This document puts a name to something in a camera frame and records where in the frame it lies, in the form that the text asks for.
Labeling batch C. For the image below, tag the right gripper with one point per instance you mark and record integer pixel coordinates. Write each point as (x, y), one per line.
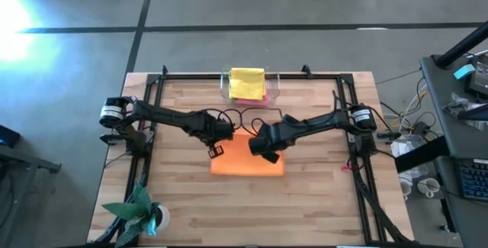
(268, 139)

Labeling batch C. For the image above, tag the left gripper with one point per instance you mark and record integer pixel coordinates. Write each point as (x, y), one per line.
(219, 129)

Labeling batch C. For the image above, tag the orange microfiber towel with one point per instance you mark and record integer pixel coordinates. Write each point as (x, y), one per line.
(244, 164)

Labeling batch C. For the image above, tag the pink microfiber towel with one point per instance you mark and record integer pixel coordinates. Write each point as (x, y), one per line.
(251, 102)

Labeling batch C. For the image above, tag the yellow microfiber towel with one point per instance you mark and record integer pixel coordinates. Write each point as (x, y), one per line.
(248, 84)

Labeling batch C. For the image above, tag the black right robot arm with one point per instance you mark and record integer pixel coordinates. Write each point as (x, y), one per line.
(324, 120)

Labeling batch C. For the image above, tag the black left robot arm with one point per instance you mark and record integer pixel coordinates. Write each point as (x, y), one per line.
(167, 116)

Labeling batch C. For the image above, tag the clear plastic bin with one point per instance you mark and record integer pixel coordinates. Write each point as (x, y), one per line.
(275, 87)

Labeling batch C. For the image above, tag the small red tag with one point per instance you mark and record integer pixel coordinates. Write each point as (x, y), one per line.
(345, 168)

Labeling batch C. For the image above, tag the white plant pot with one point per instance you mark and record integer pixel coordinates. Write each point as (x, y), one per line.
(164, 217)

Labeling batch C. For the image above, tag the artificial green plant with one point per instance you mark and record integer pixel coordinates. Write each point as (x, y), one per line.
(137, 210)

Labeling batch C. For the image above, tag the white mug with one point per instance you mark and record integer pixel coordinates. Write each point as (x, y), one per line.
(429, 187)
(405, 187)

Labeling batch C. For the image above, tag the black power adapter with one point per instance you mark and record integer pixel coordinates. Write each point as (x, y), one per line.
(422, 127)

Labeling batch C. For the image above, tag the grey side desk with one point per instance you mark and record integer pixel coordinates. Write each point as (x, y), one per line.
(442, 99)

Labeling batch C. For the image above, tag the black floor stand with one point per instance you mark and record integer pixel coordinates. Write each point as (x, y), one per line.
(23, 160)

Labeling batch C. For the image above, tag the clear plastic bag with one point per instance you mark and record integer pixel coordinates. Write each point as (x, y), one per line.
(463, 107)

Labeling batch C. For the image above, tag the black backlit keyboard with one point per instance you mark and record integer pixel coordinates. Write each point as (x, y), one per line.
(474, 179)

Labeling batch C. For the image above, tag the cyan box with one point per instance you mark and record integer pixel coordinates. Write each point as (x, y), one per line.
(463, 71)

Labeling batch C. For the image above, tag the black pole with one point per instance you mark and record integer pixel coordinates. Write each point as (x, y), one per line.
(461, 46)

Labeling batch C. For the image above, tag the black electronic device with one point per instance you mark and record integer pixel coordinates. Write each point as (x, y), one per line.
(480, 80)

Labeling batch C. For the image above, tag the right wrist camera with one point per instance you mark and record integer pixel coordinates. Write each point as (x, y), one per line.
(291, 120)

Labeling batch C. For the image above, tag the black metal table frame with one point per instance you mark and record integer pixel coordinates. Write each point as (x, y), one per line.
(190, 76)

